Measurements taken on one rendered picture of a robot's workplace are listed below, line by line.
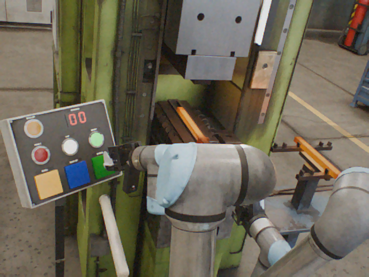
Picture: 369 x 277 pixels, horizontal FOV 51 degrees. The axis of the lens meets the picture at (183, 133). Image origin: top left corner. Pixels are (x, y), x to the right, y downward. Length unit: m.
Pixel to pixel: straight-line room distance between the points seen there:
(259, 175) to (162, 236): 1.15
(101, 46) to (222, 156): 0.92
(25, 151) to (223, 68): 0.78
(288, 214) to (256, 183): 1.10
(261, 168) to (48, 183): 0.76
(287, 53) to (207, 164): 1.22
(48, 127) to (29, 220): 1.47
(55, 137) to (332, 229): 0.86
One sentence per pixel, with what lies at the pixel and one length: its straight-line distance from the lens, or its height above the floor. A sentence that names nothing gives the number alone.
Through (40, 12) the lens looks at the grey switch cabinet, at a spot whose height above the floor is 0.27.
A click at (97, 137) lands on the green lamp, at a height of 1.10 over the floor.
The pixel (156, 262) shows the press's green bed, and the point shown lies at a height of 0.37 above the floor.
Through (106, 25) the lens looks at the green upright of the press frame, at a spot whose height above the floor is 1.42.
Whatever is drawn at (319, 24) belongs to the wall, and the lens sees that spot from 9.57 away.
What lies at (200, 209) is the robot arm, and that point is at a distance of 0.69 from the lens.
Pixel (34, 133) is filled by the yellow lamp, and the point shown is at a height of 1.15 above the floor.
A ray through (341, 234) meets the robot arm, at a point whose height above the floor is 1.23.
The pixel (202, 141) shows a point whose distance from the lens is 1.61.
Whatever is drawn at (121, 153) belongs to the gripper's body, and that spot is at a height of 1.13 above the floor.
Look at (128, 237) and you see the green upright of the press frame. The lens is 2.05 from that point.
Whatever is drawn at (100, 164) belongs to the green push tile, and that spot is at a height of 1.02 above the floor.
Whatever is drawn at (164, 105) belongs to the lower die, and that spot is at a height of 0.99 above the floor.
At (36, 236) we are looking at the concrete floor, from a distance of 2.61.
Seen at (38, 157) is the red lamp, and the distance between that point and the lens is 1.28.
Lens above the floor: 1.77
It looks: 28 degrees down
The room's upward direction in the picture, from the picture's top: 9 degrees clockwise
